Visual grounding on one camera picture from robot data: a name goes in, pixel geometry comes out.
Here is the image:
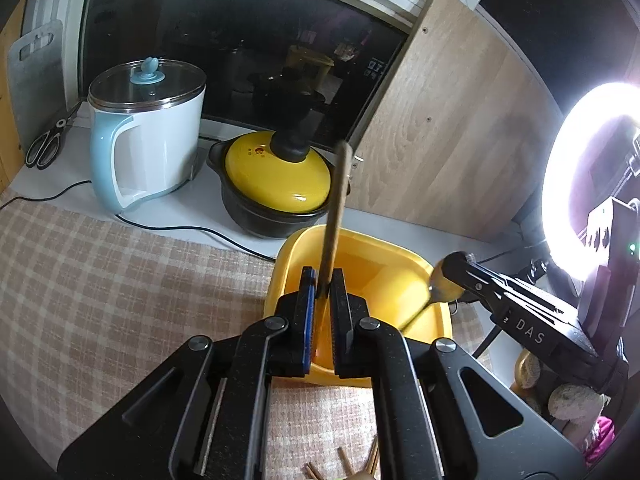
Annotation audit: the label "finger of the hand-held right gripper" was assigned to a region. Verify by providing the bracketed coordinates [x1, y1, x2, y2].
[440, 251, 568, 313]

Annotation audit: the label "black handled scissors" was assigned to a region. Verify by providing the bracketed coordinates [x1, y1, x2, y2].
[25, 102, 81, 170]

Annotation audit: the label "yellow plastic spoon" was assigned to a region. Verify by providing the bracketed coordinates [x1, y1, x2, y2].
[397, 258, 473, 333]

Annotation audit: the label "grey cutting board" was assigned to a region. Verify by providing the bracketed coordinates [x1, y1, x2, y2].
[6, 20, 68, 153]

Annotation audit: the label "white ring light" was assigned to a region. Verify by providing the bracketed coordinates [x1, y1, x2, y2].
[541, 81, 640, 306]

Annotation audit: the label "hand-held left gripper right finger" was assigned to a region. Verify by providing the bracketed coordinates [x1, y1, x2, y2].
[327, 267, 587, 480]

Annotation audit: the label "yellow plastic container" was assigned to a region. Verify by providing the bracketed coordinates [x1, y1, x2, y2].
[263, 225, 454, 387]

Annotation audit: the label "beige plush toy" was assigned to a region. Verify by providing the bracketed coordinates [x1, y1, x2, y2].
[546, 382, 609, 453]

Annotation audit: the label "black clay pot yellow lid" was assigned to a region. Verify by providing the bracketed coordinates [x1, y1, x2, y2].
[206, 130, 352, 239]

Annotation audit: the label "white blue electric pot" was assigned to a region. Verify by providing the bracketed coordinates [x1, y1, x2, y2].
[88, 56, 208, 214]

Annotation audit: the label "beige checked tablecloth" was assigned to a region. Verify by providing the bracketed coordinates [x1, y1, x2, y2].
[0, 197, 493, 480]

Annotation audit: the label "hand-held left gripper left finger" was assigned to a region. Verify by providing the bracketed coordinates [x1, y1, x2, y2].
[57, 266, 328, 480]

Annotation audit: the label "black power cable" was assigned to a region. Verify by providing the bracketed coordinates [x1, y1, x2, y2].
[0, 180, 277, 262]

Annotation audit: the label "pink cloth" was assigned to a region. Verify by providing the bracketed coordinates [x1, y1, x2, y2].
[582, 416, 617, 467]

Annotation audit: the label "wooden cutting board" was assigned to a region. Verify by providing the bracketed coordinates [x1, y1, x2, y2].
[0, 0, 28, 196]

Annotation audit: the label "tan plush toy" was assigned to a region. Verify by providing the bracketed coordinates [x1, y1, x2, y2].
[511, 349, 544, 397]

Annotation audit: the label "light wooden panel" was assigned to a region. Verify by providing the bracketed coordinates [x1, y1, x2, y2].
[345, 0, 563, 241]

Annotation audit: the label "window with white frame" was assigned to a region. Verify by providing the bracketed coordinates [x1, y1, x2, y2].
[50, 0, 481, 153]

